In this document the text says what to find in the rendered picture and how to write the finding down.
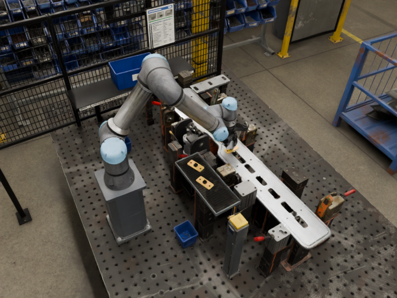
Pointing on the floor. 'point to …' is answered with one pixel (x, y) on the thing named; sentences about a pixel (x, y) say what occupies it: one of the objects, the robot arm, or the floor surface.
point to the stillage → (372, 106)
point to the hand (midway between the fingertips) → (231, 146)
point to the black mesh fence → (23, 215)
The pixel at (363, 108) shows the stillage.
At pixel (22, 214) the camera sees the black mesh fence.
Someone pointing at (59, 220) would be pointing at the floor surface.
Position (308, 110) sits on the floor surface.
